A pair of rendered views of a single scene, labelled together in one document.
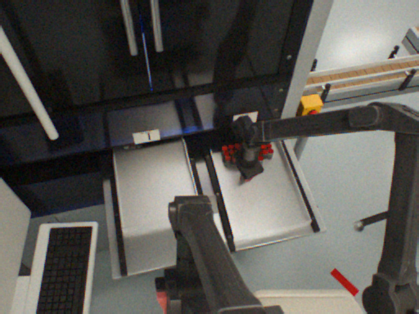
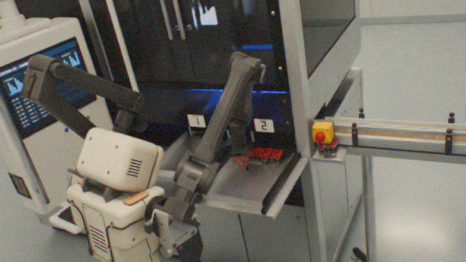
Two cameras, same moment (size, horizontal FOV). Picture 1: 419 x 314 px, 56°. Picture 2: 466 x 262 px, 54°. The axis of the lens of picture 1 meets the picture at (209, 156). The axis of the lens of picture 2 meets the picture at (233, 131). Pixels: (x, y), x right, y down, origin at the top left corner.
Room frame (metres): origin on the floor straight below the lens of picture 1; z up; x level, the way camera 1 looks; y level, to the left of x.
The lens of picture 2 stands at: (-0.47, -1.30, 1.94)
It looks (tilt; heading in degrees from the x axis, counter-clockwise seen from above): 28 degrees down; 47
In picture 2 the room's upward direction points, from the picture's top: 11 degrees counter-clockwise
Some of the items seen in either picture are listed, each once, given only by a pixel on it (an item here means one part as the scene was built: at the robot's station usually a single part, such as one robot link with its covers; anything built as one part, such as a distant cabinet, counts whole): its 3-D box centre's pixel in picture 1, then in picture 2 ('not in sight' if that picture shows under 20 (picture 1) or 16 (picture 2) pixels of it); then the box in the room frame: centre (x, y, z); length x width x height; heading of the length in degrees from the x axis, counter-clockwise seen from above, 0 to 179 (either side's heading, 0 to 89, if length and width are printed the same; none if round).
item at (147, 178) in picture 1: (154, 177); (192, 153); (0.65, 0.19, 0.90); 0.34 x 0.26 x 0.04; 16
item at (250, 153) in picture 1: (250, 145); (237, 127); (0.67, -0.12, 1.10); 0.07 x 0.06 x 0.07; 23
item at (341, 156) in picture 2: not in sight; (331, 152); (0.97, -0.35, 0.87); 0.14 x 0.13 x 0.02; 16
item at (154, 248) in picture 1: (206, 189); (218, 170); (0.63, 0.01, 0.87); 0.70 x 0.48 x 0.02; 106
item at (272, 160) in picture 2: (249, 158); (260, 159); (0.75, -0.14, 0.90); 0.18 x 0.02 x 0.05; 105
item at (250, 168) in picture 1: (248, 158); (239, 141); (0.66, -0.12, 1.03); 0.10 x 0.07 x 0.07; 29
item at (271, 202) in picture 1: (257, 185); (250, 175); (0.64, -0.17, 0.90); 0.34 x 0.26 x 0.04; 15
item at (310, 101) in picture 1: (308, 105); (323, 131); (0.92, -0.35, 1.00); 0.08 x 0.07 x 0.07; 16
